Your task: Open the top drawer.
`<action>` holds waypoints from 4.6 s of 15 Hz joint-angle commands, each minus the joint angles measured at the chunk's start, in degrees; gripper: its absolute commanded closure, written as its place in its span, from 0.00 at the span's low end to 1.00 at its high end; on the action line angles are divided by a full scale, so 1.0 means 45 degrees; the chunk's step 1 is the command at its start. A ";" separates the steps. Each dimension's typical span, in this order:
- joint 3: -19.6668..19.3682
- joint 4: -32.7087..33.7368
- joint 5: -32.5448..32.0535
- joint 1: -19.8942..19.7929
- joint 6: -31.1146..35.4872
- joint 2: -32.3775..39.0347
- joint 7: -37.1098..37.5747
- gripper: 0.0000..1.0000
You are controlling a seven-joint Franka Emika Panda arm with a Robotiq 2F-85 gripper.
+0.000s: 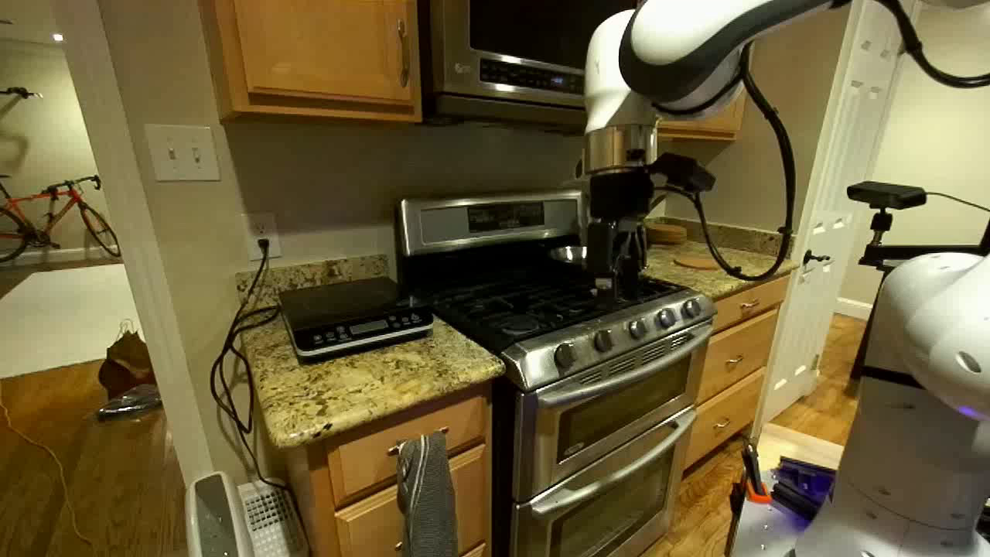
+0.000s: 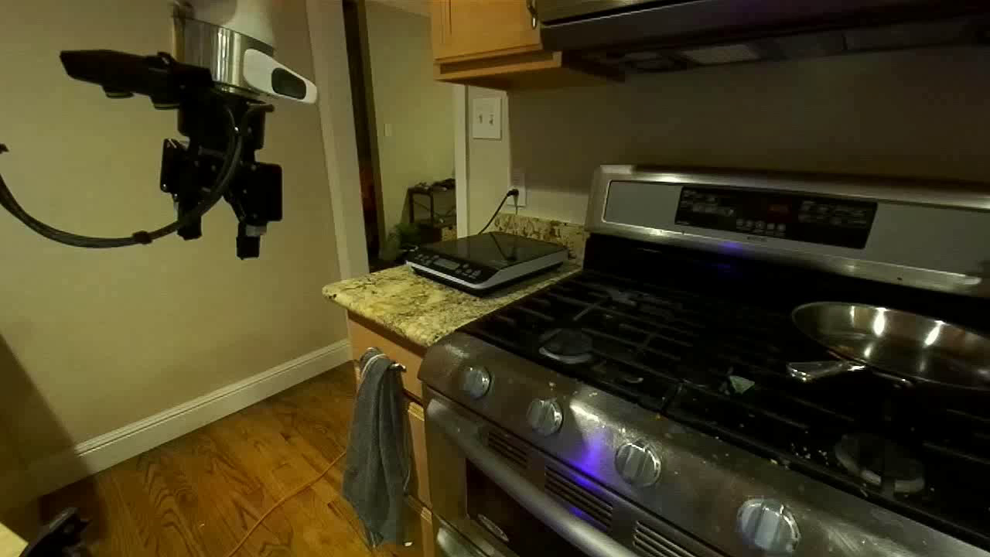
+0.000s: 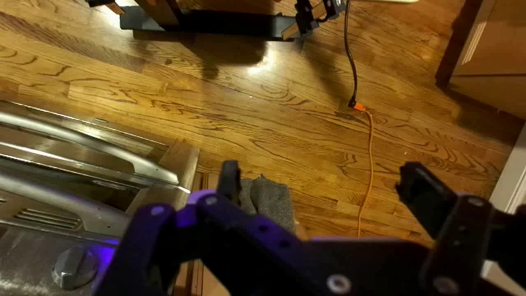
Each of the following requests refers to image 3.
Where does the black power cable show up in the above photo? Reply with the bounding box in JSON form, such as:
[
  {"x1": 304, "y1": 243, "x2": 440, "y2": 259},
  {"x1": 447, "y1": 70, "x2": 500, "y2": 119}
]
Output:
[{"x1": 342, "y1": 0, "x2": 362, "y2": 108}]

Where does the round steel stove knob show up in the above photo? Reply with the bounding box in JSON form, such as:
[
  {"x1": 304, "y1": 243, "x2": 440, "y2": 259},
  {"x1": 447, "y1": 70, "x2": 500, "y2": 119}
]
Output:
[{"x1": 51, "y1": 243, "x2": 102, "y2": 291}]

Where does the stainless steel gas range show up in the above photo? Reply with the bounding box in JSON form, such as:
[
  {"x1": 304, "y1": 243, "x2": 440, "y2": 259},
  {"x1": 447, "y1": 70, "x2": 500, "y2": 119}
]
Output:
[{"x1": 0, "y1": 98, "x2": 200, "y2": 296}]

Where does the orange extension cord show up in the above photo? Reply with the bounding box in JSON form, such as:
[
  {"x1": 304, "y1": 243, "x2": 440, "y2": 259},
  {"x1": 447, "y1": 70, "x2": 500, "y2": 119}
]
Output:
[{"x1": 352, "y1": 101, "x2": 378, "y2": 238}]

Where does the wooden side cabinet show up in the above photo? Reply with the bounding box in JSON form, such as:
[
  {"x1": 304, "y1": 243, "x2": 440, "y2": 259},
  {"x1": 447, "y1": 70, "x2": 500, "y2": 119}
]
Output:
[{"x1": 434, "y1": 0, "x2": 526, "y2": 119}]

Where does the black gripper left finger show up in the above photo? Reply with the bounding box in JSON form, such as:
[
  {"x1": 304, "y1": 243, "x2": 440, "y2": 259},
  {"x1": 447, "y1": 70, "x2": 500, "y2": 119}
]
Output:
[{"x1": 95, "y1": 159, "x2": 260, "y2": 296}]

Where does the steel oven door handle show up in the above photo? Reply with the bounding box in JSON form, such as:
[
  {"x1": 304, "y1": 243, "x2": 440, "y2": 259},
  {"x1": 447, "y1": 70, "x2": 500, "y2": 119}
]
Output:
[{"x1": 0, "y1": 110, "x2": 181, "y2": 185}]

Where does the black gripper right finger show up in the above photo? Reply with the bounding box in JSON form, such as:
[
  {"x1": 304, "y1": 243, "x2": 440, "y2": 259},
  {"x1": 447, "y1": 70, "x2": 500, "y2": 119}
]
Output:
[{"x1": 394, "y1": 161, "x2": 526, "y2": 296}]

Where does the black robot stand base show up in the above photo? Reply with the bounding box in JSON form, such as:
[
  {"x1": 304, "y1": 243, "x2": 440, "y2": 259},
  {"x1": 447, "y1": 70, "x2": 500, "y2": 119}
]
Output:
[{"x1": 85, "y1": 0, "x2": 352, "y2": 42}]

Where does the gray striped hand towel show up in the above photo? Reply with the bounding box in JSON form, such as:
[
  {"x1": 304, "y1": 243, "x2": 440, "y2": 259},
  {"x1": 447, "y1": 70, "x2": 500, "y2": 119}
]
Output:
[{"x1": 237, "y1": 174, "x2": 297, "y2": 233}]

